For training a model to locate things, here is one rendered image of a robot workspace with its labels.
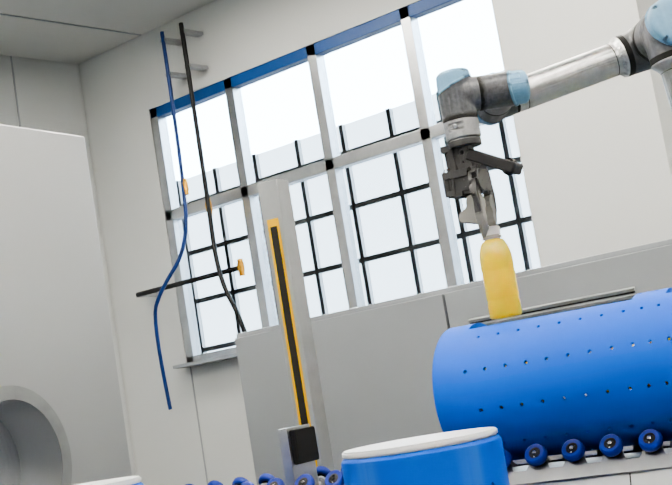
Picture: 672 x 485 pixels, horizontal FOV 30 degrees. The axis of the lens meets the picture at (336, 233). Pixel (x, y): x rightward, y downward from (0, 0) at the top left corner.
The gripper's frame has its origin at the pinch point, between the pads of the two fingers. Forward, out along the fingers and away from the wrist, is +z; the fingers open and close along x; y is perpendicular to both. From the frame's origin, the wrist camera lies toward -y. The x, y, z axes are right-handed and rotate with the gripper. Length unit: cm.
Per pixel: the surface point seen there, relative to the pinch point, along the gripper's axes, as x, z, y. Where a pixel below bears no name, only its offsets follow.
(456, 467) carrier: 55, 43, -8
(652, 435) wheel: 16, 45, -30
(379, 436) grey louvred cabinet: -173, 47, 127
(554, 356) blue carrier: 19.1, 27.9, -15.4
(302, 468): 7, 43, 51
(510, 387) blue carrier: 20.0, 32.3, -5.9
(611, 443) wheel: 17, 46, -22
